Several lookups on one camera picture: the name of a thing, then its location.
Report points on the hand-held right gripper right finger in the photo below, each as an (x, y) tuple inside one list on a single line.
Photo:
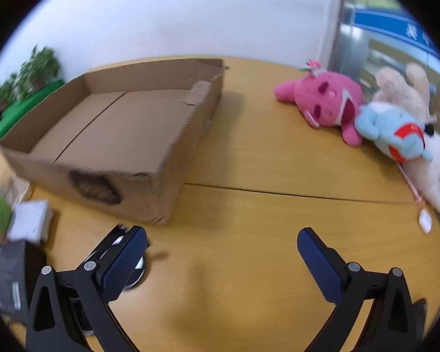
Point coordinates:
[(321, 267)]

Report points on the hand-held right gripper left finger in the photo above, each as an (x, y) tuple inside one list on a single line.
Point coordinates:
[(126, 260)]

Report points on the white box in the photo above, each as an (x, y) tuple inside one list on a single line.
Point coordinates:
[(31, 220)]

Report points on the black product box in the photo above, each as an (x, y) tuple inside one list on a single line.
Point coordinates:
[(13, 278)]

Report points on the brown cardboard box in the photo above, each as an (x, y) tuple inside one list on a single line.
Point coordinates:
[(113, 117)]

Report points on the wooden desktop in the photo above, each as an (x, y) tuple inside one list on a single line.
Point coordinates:
[(242, 154)]

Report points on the clear phone case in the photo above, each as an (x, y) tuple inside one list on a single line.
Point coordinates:
[(20, 192)]

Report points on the white plush dog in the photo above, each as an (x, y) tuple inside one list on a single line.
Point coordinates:
[(432, 168)]

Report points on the light blue plush toy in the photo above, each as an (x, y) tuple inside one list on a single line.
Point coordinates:
[(381, 128)]

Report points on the green table cloth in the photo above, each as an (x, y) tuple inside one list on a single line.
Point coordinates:
[(22, 113)]

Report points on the beige plush toy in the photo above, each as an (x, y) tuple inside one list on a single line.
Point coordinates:
[(396, 84)]

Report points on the green potted plant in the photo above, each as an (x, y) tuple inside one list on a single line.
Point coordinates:
[(3, 93), (40, 66)]

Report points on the blue glass wall sign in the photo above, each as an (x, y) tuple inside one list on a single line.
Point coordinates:
[(388, 22)]

